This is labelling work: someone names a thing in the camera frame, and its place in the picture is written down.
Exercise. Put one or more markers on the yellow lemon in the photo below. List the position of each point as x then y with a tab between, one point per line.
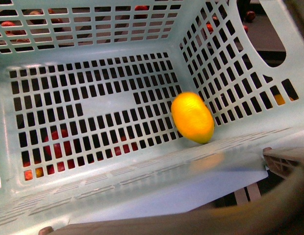
192	118

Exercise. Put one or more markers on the light blue plastic basket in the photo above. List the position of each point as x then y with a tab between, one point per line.
86	88

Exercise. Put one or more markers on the brown basket handle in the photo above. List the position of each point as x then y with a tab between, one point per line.
281	211

